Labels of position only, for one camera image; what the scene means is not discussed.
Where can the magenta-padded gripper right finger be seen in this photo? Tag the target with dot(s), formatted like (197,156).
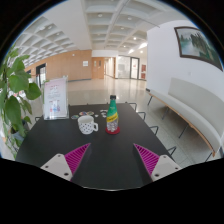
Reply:
(161,166)

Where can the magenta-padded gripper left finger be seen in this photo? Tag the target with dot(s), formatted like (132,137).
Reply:
(60,165)

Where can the green plastic drink bottle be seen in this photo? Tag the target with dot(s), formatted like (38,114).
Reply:
(112,116)

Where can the black metal chairs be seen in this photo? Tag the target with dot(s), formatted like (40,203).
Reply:
(154,127)

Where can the white polka dot mug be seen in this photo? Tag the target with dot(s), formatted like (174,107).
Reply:
(86,126)

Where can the grey plant pot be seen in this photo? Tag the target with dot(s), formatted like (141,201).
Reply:
(20,135)

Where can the dark green round sticker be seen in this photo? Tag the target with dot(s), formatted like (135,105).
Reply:
(75,117)

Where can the colourful round sticker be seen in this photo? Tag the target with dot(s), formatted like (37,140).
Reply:
(82,113)
(90,113)

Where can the small white sticker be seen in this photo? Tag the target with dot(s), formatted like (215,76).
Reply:
(96,115)

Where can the clear acrylic sign stand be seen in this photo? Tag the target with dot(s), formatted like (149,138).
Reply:
(55,96)

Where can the white cushioned bench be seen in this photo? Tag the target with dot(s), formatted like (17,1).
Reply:
(190,103)

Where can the green leafy plant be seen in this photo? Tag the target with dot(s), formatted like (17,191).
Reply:
(13,110)

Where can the dark framed glass door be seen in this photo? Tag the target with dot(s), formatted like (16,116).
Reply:
(134,68)

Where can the dark framed landscape picture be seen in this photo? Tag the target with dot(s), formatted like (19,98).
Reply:
(196,45)

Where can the round ceiling lights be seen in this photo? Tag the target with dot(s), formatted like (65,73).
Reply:
(100,15)

